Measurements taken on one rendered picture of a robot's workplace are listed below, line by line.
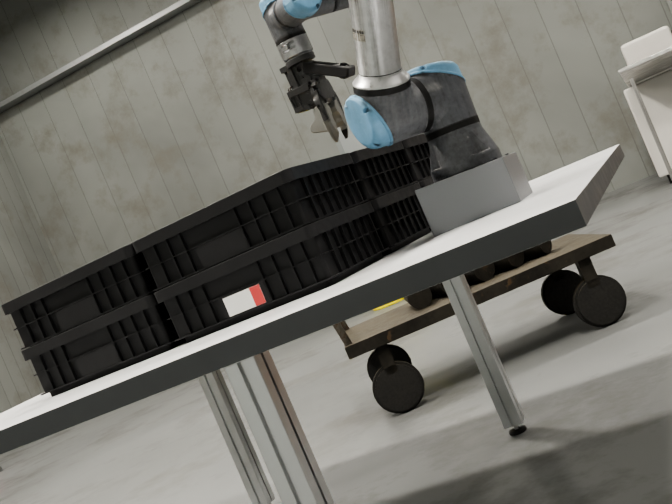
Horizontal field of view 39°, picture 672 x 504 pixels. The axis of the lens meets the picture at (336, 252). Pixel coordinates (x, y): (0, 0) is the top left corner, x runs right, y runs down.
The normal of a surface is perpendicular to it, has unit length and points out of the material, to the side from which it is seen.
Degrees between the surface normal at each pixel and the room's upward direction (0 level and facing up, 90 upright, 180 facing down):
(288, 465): 90
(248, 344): 90
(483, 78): 90
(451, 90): 91
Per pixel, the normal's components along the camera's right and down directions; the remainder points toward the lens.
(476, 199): -0.32, 0.15
